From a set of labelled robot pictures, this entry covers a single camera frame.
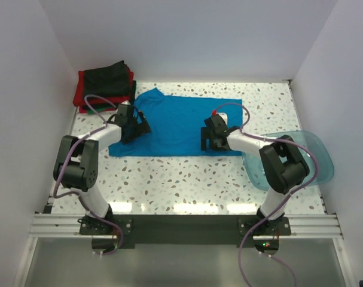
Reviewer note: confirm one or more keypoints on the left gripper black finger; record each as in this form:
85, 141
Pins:
130, 133
142, 126

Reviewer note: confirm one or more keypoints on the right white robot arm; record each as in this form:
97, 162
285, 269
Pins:
284, 166

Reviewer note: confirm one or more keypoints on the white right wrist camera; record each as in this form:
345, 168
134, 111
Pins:
221, 114

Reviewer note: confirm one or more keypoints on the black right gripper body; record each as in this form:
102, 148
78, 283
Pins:
207, 139

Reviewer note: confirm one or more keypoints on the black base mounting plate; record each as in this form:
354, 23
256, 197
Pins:
127, 231

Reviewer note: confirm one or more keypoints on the translucent blue plastic bin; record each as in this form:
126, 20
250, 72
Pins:
310, 141

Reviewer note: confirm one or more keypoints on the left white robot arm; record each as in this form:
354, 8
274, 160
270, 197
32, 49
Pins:
76, 167

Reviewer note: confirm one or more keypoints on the blue t shirt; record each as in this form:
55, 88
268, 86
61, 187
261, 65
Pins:
176, 123

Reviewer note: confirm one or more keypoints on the folded red t shirt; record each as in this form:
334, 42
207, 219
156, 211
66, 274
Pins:
80, 102

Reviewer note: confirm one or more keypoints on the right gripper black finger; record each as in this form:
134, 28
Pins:
219, 144
206, 138

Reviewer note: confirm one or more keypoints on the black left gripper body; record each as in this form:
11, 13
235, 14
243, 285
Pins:
140, 127

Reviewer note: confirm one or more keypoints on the folded black t shirt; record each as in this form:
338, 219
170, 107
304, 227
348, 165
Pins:
111, 81

